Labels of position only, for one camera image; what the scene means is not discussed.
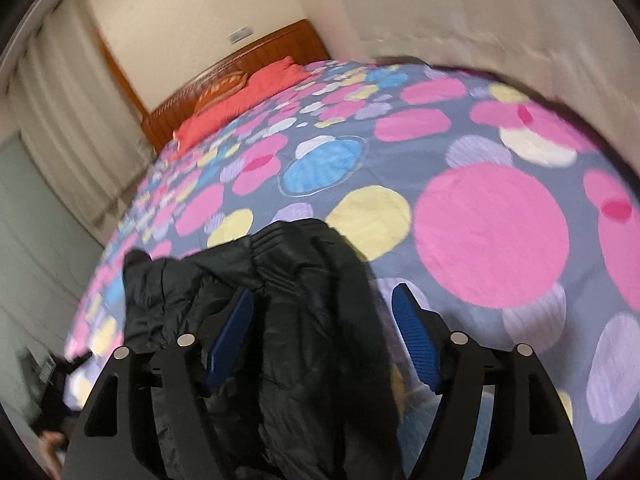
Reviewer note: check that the grey wall plate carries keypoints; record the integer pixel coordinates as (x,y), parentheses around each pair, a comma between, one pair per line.
(240,34)

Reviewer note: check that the wooden wall trim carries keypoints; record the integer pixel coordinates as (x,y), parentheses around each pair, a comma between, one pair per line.
(122,75)

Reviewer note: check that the red blanket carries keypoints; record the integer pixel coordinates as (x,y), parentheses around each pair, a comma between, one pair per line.
(235,110)

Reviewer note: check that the black puffer jacket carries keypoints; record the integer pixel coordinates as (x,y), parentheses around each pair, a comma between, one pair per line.
(310,335)

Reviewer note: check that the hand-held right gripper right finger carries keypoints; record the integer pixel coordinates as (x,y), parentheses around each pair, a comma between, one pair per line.
(415,340)

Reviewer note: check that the wooden headboard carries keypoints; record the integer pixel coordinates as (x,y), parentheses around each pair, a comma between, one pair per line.
(280,45)

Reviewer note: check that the polka dot bed sheet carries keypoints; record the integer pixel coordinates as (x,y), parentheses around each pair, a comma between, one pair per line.
(490,235)

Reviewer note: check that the orange pillow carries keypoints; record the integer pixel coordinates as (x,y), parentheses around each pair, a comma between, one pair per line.
(220,87)

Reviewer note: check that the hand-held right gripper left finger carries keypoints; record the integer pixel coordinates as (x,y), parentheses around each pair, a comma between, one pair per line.
(230,340)

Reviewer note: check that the beige curtain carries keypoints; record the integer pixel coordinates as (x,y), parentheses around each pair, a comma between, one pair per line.
(65,110)

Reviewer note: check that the person's left hand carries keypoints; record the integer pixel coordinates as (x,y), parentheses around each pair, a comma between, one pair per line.
(51,450)

